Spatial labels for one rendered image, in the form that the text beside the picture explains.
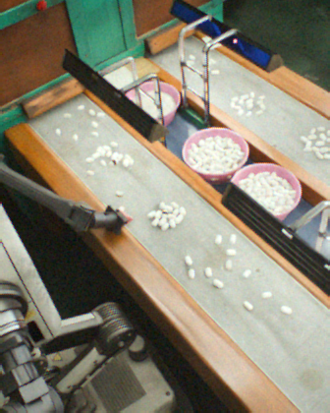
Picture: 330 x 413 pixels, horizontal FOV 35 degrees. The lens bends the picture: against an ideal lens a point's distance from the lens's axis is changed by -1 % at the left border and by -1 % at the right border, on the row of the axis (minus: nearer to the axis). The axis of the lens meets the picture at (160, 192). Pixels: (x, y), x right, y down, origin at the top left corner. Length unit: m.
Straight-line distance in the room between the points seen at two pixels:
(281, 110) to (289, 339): 1.07
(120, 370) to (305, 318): 0.68
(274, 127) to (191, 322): 0.97
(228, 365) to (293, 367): 0.19
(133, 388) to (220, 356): 0.42
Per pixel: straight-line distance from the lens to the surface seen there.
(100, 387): 1.97
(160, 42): 2.67
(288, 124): 2.32
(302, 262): 1.46
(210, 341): 1.68
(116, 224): 1.88
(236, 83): 2.53
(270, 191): 2.04
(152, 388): 1.94
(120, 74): 2.58
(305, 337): 1.73
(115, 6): 2.50
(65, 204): 1.77
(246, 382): 1.63
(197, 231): 1.92
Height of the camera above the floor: 2.28
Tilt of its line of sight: 49 degrees down
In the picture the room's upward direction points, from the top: 8 degrees counter-clockwise
